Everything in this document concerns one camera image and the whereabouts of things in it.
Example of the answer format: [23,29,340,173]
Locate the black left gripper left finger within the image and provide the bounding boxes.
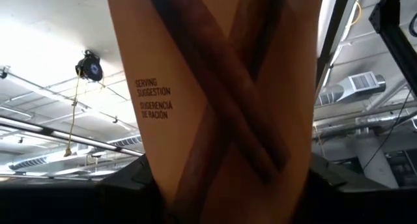
[97,154,171,224]

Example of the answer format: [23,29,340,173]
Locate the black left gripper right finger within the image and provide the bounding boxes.
[292,153,389,224]

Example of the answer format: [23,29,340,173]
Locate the orange Cheerios cereal box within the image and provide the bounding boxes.
[105,0,323,224]

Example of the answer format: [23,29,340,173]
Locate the grey ceiling air vent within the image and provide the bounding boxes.
[317,71,387,106]

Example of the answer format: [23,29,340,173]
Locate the black reel with blue logo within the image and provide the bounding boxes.
[74,49,104,83]

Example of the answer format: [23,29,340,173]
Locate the thin black drooping cable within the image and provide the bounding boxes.
[363,87,413,171]

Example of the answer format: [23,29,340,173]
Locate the yellow hanging cord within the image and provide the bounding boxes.
[63,69,82,158]

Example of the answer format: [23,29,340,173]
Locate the black aluminium frame bar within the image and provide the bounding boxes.
[314,0,361,98]
[369,0,417,98]

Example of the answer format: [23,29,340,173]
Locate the yellow ceiling cable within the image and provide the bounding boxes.
[350,1,363,26]

